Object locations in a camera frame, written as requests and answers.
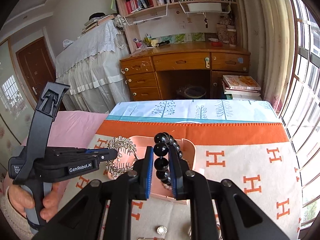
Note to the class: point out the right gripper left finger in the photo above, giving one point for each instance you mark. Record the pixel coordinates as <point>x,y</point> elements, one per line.
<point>146,174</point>

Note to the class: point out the left hand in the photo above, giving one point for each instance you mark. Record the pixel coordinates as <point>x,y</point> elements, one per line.
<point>22,200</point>

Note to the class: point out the round pearl brooch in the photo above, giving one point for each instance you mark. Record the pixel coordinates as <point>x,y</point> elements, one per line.
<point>161,230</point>

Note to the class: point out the left forearm knit sleeve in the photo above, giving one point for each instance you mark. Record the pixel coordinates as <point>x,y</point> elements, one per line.
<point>16,221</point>

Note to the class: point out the brown wooden door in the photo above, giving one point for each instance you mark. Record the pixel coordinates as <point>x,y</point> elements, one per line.
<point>36,66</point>

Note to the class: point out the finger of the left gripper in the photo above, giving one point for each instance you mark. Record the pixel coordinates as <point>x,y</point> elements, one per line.
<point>110,156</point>
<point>97,151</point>

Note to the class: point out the window with metal grille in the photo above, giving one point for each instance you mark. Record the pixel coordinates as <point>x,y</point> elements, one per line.
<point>300,114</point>

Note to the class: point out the silver rhinestone hair comb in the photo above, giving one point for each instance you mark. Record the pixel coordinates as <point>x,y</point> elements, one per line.
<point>126,157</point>

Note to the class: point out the stack of books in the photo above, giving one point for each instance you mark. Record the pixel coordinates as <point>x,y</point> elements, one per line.
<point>241,87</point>

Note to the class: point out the cream curtain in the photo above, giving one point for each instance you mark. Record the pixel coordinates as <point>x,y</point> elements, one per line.
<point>268,33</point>

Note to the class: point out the pink bed sheet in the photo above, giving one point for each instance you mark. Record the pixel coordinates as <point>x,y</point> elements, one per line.
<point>77,129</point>

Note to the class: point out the wooden bookshelf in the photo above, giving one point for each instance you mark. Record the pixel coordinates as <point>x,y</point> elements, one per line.
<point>177,27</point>

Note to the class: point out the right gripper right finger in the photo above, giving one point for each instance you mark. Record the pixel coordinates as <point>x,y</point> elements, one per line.
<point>175,174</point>

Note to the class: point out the white wire shelf basket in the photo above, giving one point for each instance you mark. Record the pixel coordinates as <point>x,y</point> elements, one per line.
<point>205,7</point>
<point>146,15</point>

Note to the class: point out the pink jewelry tray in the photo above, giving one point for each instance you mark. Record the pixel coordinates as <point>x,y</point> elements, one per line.
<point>161,184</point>

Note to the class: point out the white orange H blanket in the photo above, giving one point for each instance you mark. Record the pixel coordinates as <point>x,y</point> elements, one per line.
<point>244,185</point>

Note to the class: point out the wooden desk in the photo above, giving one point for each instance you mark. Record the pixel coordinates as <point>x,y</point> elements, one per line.
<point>158,73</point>

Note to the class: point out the white lace covered furniture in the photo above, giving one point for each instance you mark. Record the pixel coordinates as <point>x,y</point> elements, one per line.
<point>91,68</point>

